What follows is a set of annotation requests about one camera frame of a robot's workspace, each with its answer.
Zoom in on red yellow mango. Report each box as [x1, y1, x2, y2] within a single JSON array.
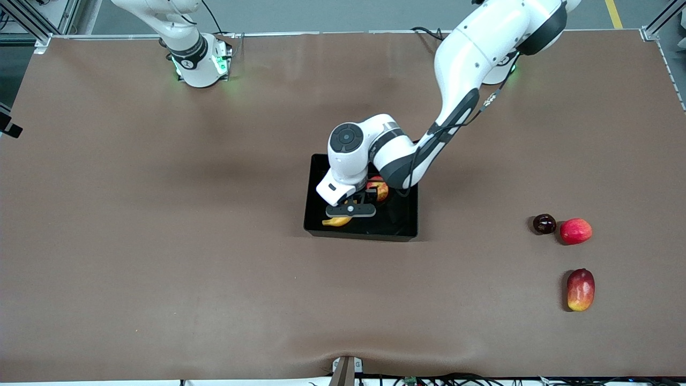
[[566, 268, 596, 312]]

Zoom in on black base cable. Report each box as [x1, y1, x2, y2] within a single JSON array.
[[200, 0, 245, 39], [411, 25, 446, 42]]

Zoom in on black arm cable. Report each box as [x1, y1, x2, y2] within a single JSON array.
[[399, 51, 519, 199]]

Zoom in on red yellow striped apple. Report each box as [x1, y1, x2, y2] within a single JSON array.
[[367, 176, 390, 203]]

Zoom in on brown table cover mat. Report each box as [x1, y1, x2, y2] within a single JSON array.
[[0, 29, 686, 383]]

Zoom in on aluminium frame post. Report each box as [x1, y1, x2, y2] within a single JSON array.
[[0, 0, 81, 49], [640, 0, 686, 42]]

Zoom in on black plastic box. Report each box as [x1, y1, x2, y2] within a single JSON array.
[[303, 153, 419, 242]]

